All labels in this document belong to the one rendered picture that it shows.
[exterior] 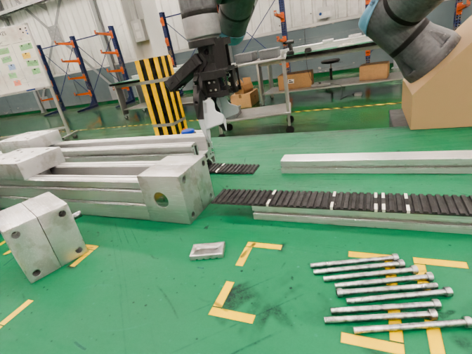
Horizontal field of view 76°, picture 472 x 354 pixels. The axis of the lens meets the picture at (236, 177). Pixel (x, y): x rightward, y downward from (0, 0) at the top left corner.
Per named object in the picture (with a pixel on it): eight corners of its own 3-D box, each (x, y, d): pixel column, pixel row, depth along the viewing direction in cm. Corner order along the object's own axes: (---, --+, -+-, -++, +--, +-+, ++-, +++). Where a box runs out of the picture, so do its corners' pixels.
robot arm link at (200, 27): (174, 20, 60) (194, 20, 67) (180, 45, 62) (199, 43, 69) (207, 12, 57) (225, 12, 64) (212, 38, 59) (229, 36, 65)
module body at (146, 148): (215, 162, 82) (209, 132, 78) (198, 178, 73) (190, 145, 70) (29, 165, 115) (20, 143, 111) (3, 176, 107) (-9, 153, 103)
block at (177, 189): (220, 192, 64) (211, 149, 61) (190, 224, 54) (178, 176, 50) (184, 191, 68) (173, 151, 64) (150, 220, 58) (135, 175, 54)
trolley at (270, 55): (294, 121, 407) (286, 41, 368) (294, 133, 358) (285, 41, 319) (220, 130, 430) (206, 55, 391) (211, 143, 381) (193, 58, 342)
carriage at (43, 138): (66, 148, 103) (57, 128, 101) (36, 160, 94) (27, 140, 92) (36, 149, 110) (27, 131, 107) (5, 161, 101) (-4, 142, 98)
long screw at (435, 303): (436, 303, 31) (437, 296, 31) (442, 311, 30) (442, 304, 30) (330, 310, 33) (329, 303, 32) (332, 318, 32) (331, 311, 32)
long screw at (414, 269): (414, 270, 36) (415, 263, 35) (418, 275, 35) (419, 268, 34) (323, 279, 37) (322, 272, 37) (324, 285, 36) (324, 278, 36)
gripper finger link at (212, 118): (222, 140, 64) (220, 96, 63) (198, 142, 66) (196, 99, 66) (228, 141, 67) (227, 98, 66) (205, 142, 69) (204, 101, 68)
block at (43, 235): (102, 244, 53) (82, 197, 49) (31, 284, 46) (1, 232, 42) (81, 228, 60) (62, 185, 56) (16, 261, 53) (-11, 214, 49)
